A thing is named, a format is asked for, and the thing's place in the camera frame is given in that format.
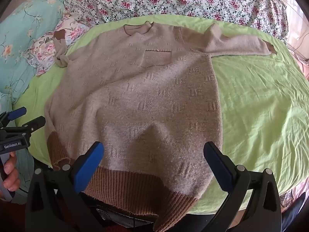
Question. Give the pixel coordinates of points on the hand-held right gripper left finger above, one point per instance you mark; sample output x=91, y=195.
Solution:
x=88, y=168

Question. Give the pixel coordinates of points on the dark blue cloth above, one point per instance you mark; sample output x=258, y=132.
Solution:
x=293, y=212

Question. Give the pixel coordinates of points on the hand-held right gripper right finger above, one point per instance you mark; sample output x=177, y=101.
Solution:
x=218, y=168

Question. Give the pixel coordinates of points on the black glossy bag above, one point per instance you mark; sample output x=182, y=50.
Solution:
x=120, y=216

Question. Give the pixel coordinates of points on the person's left hand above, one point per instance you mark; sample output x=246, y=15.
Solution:
x=12, y=176

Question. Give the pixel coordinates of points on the pastel floral pillow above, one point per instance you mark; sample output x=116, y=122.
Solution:
x=43, y=50

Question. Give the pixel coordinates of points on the beige knitted sweater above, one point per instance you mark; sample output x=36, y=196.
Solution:
x=144, y=101

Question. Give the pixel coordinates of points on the light green bed sheet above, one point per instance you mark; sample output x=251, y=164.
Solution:
x=253, y=101

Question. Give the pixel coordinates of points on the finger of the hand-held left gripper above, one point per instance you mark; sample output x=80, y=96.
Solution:
x=36, y=123
x=17, y=113

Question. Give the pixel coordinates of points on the teal floral pillow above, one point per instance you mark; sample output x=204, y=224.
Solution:
x=21, y=24

